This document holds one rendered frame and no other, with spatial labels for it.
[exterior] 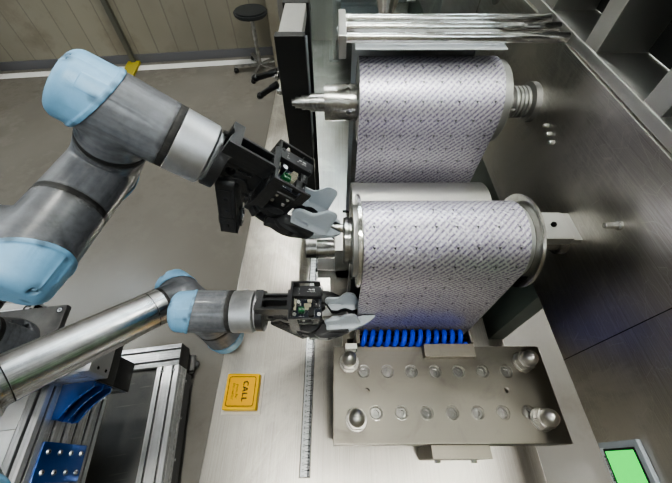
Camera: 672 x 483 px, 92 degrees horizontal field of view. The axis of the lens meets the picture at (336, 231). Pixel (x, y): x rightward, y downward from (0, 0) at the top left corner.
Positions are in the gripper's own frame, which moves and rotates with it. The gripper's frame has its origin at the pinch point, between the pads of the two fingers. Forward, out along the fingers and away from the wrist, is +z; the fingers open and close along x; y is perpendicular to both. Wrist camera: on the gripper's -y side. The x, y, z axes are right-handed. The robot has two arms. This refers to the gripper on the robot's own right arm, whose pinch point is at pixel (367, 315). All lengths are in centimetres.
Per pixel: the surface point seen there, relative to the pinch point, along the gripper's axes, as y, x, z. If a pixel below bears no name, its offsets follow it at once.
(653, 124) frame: 35.5, 8.5, 30.6
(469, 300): 7.0, -0.2, 16.8
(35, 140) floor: -109, 191, -249
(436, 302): 6.2, -0.2, 11.4
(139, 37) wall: -86, 321, -200
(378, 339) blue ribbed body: -5.2, -2.9, 2.4
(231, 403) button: -16.7, -12.3, -27.6
